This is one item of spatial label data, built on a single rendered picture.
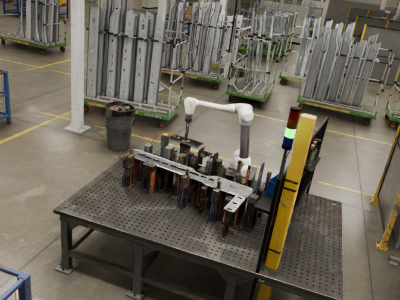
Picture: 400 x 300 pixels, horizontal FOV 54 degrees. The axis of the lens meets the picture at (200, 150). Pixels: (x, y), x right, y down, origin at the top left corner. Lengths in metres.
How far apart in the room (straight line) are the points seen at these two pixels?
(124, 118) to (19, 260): 2.88
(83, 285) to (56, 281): 0.26
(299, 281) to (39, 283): 2.36
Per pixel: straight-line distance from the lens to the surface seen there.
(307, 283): 3.40
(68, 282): 4.14
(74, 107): 7.33
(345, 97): 10.70
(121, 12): 8.15
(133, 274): 3.85
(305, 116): 2.82
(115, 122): 6.44
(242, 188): 3.81
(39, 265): 4.36
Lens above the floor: 2.79
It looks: 23 degrees down
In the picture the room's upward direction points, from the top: 8 degrees clockwise
